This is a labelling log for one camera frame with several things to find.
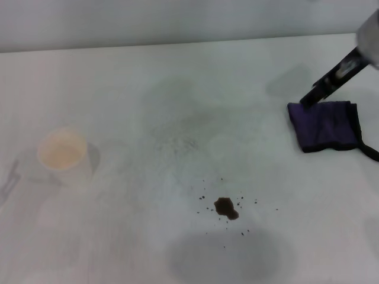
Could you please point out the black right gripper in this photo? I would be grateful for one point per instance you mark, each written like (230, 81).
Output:
(349, 63)

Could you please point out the purple rag with black trim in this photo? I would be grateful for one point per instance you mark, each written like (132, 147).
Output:
(325, 127)

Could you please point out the white paper cup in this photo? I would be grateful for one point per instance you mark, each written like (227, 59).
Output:
(63, 156)

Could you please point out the black water stain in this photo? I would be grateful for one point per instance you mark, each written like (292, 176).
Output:
(225, 207)

